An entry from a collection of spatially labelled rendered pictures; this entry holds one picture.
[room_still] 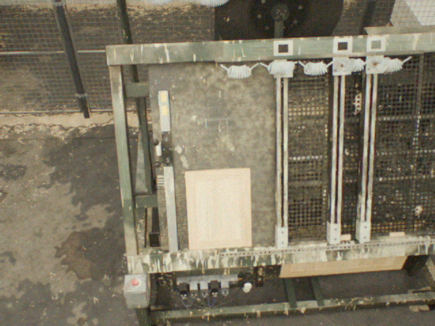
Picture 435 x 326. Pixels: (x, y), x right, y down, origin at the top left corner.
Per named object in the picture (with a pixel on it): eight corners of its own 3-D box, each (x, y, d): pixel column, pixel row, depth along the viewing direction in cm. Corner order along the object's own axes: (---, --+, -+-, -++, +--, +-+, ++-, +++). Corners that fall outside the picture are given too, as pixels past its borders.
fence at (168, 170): (169, 250, 281) (169, 252, 277) (158, 90, 257) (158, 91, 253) (178, 249, 281) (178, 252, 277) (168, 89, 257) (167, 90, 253)
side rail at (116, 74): (128, 248, 285) (126, 256, 275) (111, 64, 258) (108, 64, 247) (138, 247, 286) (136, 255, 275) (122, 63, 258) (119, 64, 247)
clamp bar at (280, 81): (272, 242, 284) (279, 261, 261) (270, 41, 254) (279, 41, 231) (288, 242, 284) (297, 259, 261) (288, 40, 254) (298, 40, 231)
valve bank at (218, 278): (173, 312, 285) (170, 292, 269) (173, 291, 295) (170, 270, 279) (255, 306, 288) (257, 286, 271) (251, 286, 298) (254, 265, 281)
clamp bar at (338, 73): (323, 239, 285) (335, 257, 262) (327, 38, 256) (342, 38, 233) (339, 238, 286) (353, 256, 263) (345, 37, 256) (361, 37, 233)
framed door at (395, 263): (279, 274, 340) (279, 277, 339) (287, 229, 302) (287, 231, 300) (399, 266, 345) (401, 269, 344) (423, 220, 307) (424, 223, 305)
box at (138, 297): (128, 309, 267) (123, 293, 255) (128, 291, 276) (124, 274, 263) (149, 308, 268) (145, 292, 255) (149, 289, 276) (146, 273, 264)
